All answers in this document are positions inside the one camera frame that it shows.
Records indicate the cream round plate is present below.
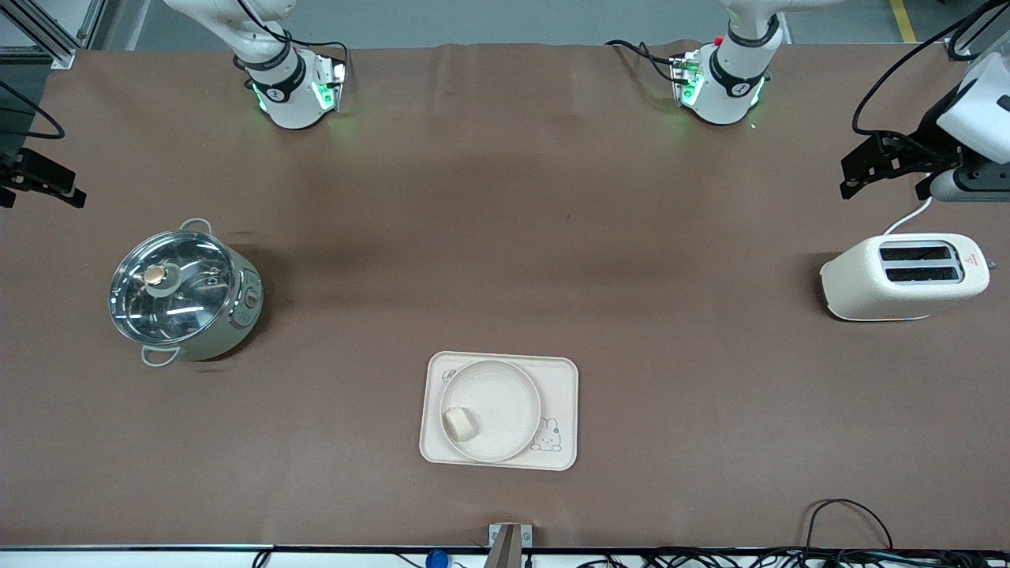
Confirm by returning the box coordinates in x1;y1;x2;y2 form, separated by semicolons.
439;360;544;464

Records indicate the white steamed bun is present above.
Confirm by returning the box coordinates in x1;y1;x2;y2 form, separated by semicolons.
442;406;481;442

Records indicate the cream two-slot toaster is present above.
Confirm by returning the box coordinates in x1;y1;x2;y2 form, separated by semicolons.
819;233;992;323

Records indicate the glass pot lid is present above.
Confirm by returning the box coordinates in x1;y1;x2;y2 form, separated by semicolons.
109;230;238;349

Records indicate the pale green electric cooking pot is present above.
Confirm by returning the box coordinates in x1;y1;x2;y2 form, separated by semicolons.
108;218;265;368

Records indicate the brown table cover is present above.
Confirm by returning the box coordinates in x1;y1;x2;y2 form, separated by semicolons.
0;39;1010;551

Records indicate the cream rabbit print tray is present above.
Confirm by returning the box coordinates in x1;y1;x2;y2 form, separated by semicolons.
418;351;580;473

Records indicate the white toaster power cord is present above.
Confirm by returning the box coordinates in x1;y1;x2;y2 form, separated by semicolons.
881;196;934;237

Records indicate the aluminium frame profile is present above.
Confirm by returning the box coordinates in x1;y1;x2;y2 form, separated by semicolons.
945;0;1010;58
0;0;109;70

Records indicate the black left arm base cable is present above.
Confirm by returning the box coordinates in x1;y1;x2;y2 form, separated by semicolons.
604;39;681;84

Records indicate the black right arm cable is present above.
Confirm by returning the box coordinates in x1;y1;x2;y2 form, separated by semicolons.
0;0;353;141

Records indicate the black looped cable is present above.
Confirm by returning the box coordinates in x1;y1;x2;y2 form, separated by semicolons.
803;498;895;553

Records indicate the black cable bundle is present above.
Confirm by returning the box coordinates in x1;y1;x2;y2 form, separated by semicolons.
574;547;1010;568

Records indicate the grey metal camera bracket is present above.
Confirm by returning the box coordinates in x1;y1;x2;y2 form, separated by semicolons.
488;522;534;568

